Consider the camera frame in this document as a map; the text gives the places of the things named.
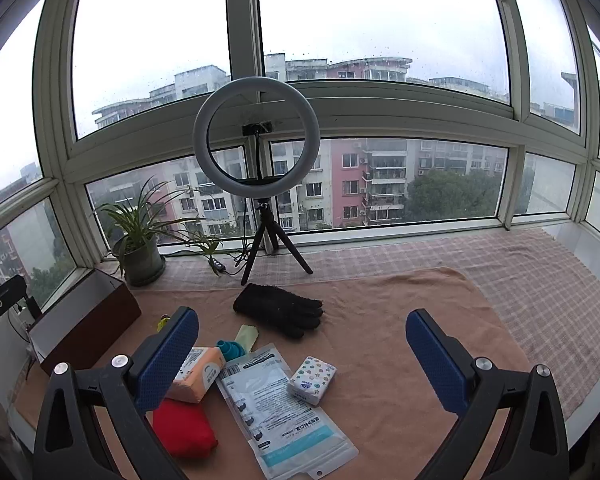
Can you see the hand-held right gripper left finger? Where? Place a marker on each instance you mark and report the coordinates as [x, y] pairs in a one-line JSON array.
[[167, 355]]

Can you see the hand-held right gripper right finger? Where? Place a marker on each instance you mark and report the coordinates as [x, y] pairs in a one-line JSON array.
[[437, 360]]

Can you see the yellow shuttlecock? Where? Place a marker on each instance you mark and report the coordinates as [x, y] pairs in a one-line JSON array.
[[163, 321]]

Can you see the orange tissue pack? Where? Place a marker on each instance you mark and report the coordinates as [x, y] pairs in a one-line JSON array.
[[200, 375]]

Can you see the teal silicone item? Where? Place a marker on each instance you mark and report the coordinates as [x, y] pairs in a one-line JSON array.
[[230, 349]]

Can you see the red fabric pouch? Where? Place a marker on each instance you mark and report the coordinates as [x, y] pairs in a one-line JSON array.
[[182, 427]]

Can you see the brown cardboard box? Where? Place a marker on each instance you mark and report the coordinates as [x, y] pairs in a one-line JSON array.
[[85, 315]]

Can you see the black knit glove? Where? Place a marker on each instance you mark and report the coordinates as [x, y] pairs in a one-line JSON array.
[[275, 305]]

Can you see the face mask packet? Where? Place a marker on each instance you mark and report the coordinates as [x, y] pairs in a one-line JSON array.
[[280, 410]]

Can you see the star printed tissue pack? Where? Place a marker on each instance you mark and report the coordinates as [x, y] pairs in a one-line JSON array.
[[312, 372]]

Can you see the peach towel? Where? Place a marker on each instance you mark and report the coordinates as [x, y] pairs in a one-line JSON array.
[[380, 360]]

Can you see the grey plant pot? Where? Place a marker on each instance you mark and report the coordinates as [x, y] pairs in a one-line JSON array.
[[142, 260]]

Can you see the plaid cloth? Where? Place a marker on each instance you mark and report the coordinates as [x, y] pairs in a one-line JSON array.
[[505, 270]]

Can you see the green spider plant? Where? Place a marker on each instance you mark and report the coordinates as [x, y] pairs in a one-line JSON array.
[[145, 210]]

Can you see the black phone holder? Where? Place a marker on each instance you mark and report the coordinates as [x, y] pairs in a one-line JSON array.
[[257, 127]]

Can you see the white window frame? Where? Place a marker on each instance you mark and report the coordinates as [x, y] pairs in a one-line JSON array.
[[242, 35]]

